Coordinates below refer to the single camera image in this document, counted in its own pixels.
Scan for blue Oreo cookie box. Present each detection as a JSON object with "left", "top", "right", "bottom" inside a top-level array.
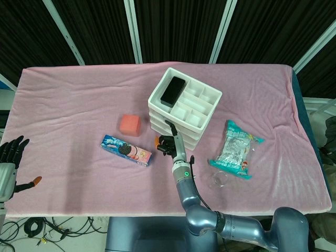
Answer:
[{"left": 100, "top": 134, "right": 153, "bottom": 168}]

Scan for pink table cloth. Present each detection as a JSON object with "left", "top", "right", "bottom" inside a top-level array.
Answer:
[{"left": 5, "top": 61, "right": 332, "bottom": 218}]

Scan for teal snack bag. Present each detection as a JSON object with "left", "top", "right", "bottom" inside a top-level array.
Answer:
[{"left": 207, "top": 120, "right": 265, "bottom": 181}]

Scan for black coiled floor cable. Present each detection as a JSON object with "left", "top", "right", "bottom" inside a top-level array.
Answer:
[{"left": 25, "top": 217, "right": 45, "bottom": 238}]

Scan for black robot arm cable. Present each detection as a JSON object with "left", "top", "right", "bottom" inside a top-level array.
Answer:
[{"left": 189, "top": 155, "right": 215, "bottom": 212}]

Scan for white compartment trays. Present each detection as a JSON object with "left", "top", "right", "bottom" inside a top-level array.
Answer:
[{"left": 148, "top": 67, "right": 223, "bottom": 152}]

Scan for clear plastic cup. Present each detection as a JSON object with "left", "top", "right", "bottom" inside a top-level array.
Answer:
[{"left": 208, "top": 170, "right": 232, "bottom": 189}]

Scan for left robot hand grey black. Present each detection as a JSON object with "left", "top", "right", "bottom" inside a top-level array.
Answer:
[{"left": 0, "top": 135, "right": 43, "bottom": 203}]

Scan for dark blue table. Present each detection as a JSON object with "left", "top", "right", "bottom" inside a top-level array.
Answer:
[{"left": 290, "top": 67, "right": 332, "bottom": 213}]

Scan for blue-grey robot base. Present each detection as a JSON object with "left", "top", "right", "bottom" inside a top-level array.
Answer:
[{"left": 104, "top": 216, "right": 218, "bottom": 252}]

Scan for white partition frame post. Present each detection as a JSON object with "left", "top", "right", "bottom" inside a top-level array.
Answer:
[
  {"left": 208, "top": 0, "right": 238, "bottom": 64},
  {"left": 292, "top": 20, "right": 336, "bottom": 76},
  {"left": 43, "top": 0, "right": 85, "bottom": 66},
  {"left": 0, "top": 73, "right": 16, "bottom": 91},
  {"left": 123, "top": 0, "right": 144, "bottom": 64}
]

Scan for dark olive bag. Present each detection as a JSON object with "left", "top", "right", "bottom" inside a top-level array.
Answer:
[{"left": 319, "top": 117, "right": 336, "bottom": 165}]

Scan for black floor cable with plug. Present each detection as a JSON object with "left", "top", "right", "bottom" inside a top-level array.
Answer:
[{"left": 44, "top": 216, "right": 106, "bottom": 241}]

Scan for pink sponge cube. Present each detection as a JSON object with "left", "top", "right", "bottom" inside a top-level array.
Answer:
[{"left": 118, "top": 113, "right": 143, "bottom": 138}]

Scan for black rectangular box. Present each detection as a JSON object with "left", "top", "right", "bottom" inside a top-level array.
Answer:
[{"left": 160, "top": 76, "right": 187, "bottom": 108}]

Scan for right robot hand grey black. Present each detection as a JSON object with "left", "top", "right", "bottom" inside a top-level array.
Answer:
[{"left": 154, "top": 119, "right": 187, "bottom": 162}]

